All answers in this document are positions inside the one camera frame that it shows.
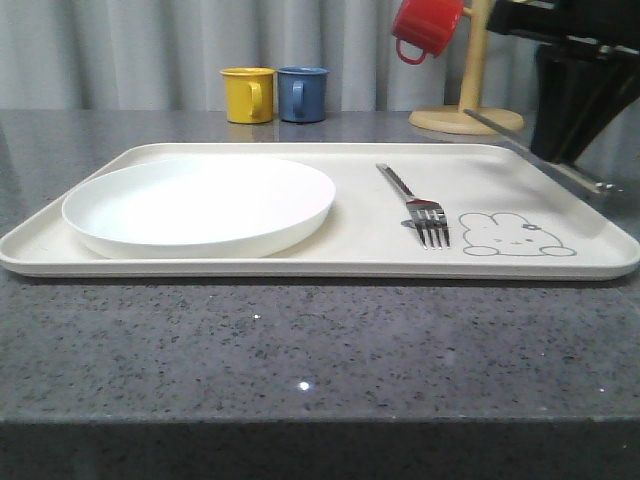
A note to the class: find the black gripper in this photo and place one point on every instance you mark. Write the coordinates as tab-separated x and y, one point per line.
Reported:
582	86

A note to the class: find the silver fork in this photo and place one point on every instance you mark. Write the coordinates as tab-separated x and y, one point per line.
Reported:
428	217

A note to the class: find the white round plate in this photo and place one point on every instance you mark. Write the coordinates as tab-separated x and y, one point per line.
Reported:
211	206

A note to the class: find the wooden mug tree stand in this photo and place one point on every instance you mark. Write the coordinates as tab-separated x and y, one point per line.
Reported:
454	118

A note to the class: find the red enamel mug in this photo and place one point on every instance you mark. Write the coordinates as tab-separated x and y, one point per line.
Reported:
427	25

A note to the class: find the cream rabbit serving tray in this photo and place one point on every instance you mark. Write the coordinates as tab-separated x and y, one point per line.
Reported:
506	219

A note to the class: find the blue enamel mug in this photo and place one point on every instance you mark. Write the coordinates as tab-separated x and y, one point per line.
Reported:
302	94

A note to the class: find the yellow enamel mug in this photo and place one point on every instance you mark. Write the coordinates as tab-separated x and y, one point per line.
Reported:
249	94

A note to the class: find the grey pleated curtain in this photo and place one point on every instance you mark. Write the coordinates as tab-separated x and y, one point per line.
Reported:
168	55

